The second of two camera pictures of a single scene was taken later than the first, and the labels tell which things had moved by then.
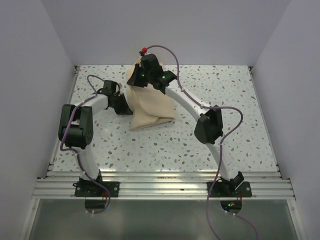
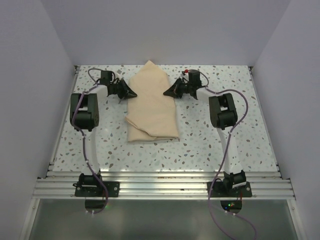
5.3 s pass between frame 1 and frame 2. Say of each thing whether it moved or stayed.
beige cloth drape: moved
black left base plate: stayed
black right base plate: stayed
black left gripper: moved
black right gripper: moved
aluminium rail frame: stayed
